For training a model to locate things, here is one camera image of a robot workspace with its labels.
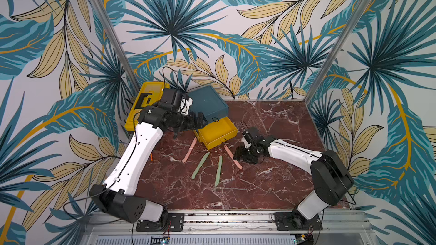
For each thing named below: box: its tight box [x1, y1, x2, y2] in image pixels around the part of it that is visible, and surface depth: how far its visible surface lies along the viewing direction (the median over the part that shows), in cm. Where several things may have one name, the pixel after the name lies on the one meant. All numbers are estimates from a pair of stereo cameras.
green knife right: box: [214, 154, 223, 188], surface depth 90 cm
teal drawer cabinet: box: [186, 85, 230, 124], surface depth 92 cm
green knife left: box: [191, 151, 211, 180], surface depth 90 cm
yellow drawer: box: [193, 116, 238, 151], surface depth 92 cm
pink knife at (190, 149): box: [181, 136, 197, 164], surface depth 97 cm
